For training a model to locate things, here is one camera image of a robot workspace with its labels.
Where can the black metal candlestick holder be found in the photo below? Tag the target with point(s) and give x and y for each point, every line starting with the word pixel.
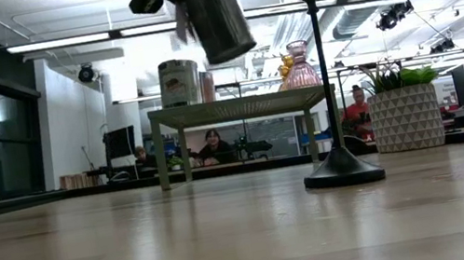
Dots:
pixel 342 168

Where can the green metal mesh shelf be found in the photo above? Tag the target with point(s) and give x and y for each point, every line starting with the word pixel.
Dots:
pixel 233 108

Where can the tin candle with brown label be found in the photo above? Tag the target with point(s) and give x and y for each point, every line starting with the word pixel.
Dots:
pixel 223 22

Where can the black ceiling track lights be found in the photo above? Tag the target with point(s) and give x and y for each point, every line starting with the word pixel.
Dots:
pixel 442 46
pixel 394 14

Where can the wooden crate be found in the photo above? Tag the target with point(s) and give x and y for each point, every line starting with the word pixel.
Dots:
pixel 75 181

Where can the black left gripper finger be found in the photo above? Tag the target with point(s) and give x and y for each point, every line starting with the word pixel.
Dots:
pixel 147 2

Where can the potted succulent in patterned pot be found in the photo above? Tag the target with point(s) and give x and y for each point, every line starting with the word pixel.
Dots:
pixel 405 120

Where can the long ceiling light strip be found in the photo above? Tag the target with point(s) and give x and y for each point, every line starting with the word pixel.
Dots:
pixel 57 43

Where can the amber glass candle holder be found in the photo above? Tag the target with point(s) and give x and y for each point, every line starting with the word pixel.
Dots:
pixel 287 60
pixel 283 75

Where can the tin candle with green label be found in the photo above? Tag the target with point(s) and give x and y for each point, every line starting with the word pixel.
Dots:
pixel 179 82

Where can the small green desk plant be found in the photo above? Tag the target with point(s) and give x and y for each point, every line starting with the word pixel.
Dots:
pixel 174 162

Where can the pink glass candle holder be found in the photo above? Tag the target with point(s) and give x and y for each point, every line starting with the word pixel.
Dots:
pixel 300 71

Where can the background black robot arm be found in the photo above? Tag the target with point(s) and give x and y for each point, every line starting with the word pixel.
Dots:
pixel 253 146

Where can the black ceiling spotlight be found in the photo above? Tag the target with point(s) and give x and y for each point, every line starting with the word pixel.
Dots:
pixel 86 73

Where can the person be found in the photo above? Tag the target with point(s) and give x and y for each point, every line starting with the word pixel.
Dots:
pixel 214 147
pixel 141 154
pixel 358 113

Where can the silver tin candle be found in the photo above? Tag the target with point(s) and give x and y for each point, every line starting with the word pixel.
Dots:
pixel 207 87

